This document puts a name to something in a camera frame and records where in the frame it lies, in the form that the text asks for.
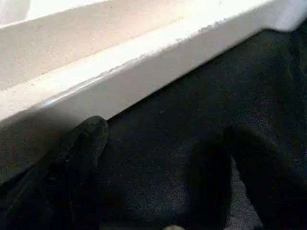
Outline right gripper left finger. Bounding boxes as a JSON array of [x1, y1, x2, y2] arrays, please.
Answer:
[[0, 116, 109, 230]]

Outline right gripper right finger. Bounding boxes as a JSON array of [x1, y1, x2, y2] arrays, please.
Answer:
[[224, 124, 307, 230]]

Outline white plastic table top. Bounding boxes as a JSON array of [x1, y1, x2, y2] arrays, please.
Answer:
[[0, 0, 307, 185]]

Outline black table mat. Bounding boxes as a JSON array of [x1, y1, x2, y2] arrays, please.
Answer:
[[0, 27, 307, 230]]

